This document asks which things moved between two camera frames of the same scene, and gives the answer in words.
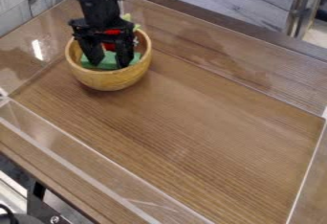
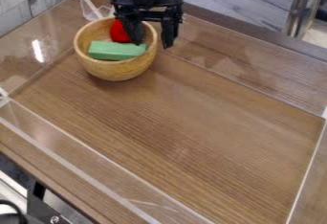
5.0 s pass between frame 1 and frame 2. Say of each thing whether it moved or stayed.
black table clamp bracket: stayed
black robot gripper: moved
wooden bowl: moved
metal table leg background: stayed
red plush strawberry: moved
